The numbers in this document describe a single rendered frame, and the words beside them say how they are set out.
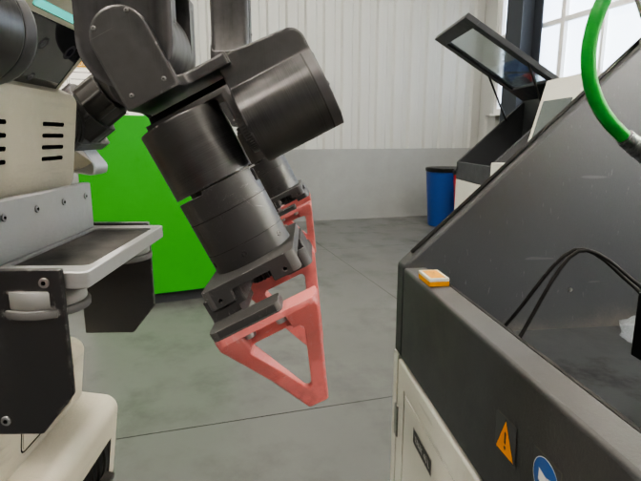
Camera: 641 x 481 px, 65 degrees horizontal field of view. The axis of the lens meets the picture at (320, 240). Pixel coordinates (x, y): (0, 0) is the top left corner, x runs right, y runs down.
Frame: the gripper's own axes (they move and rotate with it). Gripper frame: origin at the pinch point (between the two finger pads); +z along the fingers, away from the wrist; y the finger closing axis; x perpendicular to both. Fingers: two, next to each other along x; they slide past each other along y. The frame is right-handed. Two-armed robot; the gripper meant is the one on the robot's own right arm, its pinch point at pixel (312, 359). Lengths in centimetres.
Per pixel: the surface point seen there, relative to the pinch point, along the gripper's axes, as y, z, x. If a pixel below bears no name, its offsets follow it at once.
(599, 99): 14.8, -5.0, -34.0
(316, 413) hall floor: 163, 90, 42
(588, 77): 14.9, -7.4, -33.7
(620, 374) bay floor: 30, 35, -32
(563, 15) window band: 584, -3, -335
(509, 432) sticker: 8.0, 18.8, -11.7
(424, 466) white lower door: 30.7, 35.4, -0.9
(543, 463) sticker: 2.4, 18.4, -12.5
